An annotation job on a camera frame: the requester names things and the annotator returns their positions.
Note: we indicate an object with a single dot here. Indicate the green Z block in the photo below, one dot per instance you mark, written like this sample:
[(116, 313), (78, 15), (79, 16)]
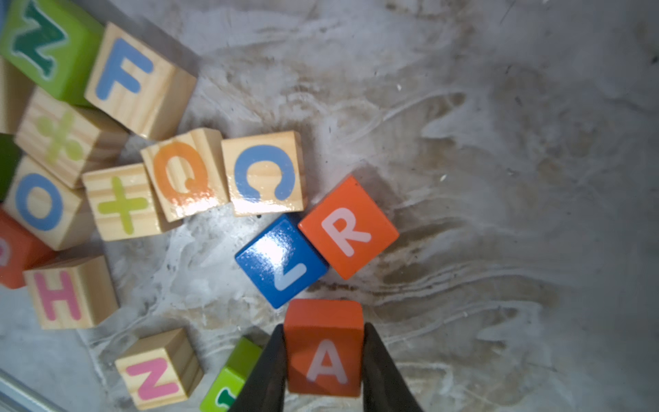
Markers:
[(55, 44)]

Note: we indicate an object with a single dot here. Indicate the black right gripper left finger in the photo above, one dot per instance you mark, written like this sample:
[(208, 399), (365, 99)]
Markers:
[(265, 388)]

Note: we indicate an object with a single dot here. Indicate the wooden green plus block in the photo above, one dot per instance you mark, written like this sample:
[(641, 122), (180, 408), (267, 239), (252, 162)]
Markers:
[(124, 203)]

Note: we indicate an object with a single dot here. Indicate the wooden pink H block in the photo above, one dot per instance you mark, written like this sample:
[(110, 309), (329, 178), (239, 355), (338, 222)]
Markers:
[(72, 293)]

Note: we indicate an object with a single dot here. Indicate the wooden blue F block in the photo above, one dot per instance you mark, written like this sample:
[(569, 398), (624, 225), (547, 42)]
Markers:
[(138, 87)]

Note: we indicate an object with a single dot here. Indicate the wooden green cross block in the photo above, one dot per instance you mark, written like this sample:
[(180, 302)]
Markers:
[(67, 140)]

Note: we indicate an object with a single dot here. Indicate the green I block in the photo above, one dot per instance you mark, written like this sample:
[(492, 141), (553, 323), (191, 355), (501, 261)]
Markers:
[(232, 377)]

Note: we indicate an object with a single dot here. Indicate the orange R block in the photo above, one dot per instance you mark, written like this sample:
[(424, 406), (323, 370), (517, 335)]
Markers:
[(348, 228)]

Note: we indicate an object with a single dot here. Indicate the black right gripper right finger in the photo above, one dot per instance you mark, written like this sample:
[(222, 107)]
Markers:
[(384, 388)]

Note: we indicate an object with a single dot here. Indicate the wooden blue C block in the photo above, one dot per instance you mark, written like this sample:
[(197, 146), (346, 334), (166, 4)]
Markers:
[(266, 173)]

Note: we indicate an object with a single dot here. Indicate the wooden orange Q block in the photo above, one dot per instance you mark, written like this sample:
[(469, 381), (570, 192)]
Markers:
[(188, 173)]

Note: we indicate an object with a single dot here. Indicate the green two block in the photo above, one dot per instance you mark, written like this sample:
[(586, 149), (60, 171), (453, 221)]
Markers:
[(10, 156)]

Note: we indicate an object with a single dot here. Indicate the orange A block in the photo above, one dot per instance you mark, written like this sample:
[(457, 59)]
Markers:
[(324, 341)]

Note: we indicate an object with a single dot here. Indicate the wooden blue O block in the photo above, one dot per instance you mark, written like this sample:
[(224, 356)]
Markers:
[(57, 215)]

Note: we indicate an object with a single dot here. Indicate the wooden pink N block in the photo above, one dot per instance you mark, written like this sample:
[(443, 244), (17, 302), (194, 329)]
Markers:
[(160, 370)]

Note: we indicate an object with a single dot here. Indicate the red B block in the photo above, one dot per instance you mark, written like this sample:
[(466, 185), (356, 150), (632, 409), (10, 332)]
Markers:
[(20, 251)]

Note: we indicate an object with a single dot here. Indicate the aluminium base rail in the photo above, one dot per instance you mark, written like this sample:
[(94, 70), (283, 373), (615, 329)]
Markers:
[(16, 396)]

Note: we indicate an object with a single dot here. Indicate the blue L block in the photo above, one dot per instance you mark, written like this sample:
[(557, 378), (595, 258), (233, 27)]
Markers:
[(281, 262)]

